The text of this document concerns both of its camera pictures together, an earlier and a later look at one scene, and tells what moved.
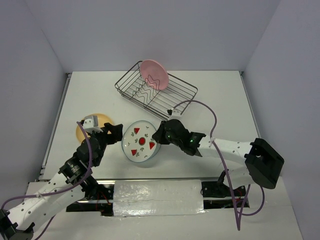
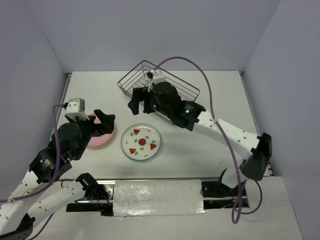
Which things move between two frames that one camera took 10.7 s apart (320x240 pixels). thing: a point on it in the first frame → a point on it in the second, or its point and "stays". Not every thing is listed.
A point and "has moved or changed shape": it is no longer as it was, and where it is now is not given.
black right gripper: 158,135 → 133,104
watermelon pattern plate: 137,142 stays
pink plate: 154,74 has moved or changed shape
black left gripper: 116,134 → 107,122
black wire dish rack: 176,96 stays
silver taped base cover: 155,197 stays
